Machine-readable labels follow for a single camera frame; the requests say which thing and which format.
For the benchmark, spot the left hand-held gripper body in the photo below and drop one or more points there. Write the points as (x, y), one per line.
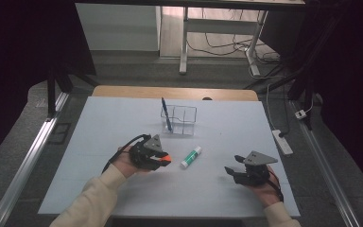
(143, 153)

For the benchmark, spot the black curtain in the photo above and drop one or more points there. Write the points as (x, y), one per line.
(353, 63)
(19, 47)

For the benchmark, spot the white table mat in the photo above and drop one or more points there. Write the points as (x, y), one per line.
(107, 126)

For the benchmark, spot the small white plug adapter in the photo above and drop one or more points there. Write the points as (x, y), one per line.
(300, 114)

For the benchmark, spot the wooden table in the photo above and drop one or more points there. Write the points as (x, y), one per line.
(138, 91)

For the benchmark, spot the person's right hand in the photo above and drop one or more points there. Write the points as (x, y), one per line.
(267, 194)

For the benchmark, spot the black metal stand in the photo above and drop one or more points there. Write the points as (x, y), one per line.
(51, 94)

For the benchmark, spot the white desk frame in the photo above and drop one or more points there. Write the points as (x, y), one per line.
(220, 26)

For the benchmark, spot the white power strip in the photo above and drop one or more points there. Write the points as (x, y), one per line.
(283, 143)

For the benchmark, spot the clear plastic pen organizer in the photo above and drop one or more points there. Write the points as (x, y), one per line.
(184, 121)

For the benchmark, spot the green white glue stick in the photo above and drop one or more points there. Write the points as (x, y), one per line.
(190, 157)

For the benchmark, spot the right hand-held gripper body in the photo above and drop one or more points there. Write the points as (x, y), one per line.
(255, 173)

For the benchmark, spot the aluminium rail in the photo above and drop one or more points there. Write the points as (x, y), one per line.
(28, 164)
(324, 170)

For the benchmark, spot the person's left hand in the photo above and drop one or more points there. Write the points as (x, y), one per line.
(123, 164)

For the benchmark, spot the blue ballpoint pen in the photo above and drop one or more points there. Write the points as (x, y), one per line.
(167, 116)

